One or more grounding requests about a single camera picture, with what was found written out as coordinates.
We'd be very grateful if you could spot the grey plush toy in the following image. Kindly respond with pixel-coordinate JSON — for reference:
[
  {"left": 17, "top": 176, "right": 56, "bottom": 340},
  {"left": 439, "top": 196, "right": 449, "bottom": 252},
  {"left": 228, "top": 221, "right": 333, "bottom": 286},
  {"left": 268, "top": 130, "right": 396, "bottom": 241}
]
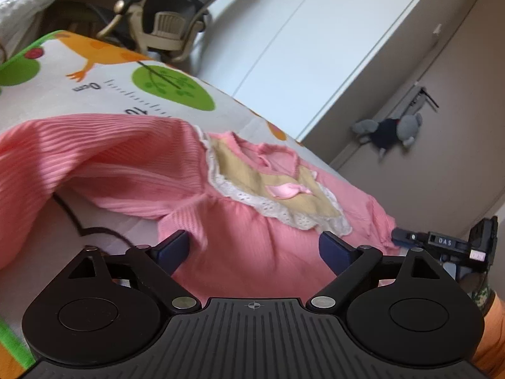
[{"left": 351, "top": 86, "right": 440, "bottom": 161}]

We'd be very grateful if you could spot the white quilted pillow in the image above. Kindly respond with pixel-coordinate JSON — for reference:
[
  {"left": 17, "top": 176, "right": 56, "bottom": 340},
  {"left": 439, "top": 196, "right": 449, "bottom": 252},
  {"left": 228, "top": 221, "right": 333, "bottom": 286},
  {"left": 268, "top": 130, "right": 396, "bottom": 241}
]
[{"left": 0, "top": 0, "right": 55, "bottom": 63}]

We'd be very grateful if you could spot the pink ribbed child top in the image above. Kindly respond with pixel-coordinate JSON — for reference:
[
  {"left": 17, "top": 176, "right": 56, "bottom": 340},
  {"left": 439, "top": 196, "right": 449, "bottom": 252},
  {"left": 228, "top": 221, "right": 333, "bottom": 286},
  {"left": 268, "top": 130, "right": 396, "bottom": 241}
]
[{"left": 1, "top": 114, "right": 397, "bottom": 300}]

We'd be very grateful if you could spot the cartoon printed play mat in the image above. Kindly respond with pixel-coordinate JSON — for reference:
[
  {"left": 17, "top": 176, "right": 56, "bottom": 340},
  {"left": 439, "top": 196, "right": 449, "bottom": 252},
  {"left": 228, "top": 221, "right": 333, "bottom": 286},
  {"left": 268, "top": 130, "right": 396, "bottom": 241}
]
[{"left": 1, "top": 32, "right": 325, "bottom": 378}]

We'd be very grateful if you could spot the white wardrobe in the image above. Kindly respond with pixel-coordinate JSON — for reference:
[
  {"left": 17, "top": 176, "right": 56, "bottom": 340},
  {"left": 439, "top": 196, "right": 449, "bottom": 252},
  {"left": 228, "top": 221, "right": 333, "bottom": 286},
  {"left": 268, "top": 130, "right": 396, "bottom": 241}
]
[{"left": 190, "top": 0, "right": 420, "bottom": 140}]

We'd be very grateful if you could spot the beige mesh office chair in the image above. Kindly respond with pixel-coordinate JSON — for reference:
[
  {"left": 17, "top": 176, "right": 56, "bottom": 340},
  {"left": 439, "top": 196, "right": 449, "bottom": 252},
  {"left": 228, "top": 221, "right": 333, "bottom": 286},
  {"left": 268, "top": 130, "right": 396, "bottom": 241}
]
[{"left": 97, "top": 0, "right": 216, "bottom": 63}]

